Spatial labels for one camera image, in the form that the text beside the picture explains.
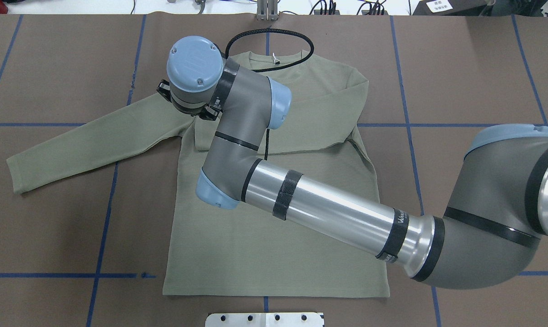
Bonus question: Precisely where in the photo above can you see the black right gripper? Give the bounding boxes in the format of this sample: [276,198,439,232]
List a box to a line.
[156,80,222,121]

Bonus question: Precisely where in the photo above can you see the olive green long-sleeve shirt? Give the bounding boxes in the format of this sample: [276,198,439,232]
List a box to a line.
[6,52,390,298]

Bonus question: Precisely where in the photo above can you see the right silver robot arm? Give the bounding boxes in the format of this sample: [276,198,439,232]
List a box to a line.
[158,36,548,298]

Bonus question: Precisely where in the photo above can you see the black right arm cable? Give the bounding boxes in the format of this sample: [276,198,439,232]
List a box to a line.
[224,28,315,160]

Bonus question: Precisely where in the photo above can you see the aluminium frame post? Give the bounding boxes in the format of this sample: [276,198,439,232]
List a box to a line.
[256,0,279,21]

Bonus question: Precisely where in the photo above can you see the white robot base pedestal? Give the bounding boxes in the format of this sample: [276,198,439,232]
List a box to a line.
[205,312,325,327]

